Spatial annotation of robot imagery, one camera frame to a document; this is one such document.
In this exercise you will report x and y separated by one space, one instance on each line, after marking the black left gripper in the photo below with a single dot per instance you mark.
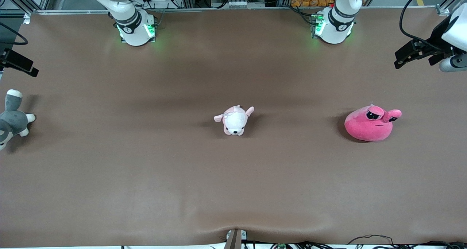
437 37

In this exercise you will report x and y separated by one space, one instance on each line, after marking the pink blob plush toy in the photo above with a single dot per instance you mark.
368 130

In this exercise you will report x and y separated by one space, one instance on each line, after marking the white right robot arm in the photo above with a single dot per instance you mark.
133 34

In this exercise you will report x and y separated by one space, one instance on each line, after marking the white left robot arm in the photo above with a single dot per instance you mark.
334 32

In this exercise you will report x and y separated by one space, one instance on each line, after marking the grey white husky plush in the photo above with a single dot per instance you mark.
12 119

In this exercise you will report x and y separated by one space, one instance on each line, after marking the white terminal block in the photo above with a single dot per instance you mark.
239 3

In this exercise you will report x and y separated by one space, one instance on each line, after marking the pale pink dog plush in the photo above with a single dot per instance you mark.
235 123

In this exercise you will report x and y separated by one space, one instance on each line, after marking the brown table cloth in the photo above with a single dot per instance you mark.
233 187

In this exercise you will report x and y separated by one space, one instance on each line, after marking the aluminium table edge rail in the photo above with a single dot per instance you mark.
219 9

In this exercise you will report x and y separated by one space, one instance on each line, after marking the camera mount post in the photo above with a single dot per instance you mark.
233 240

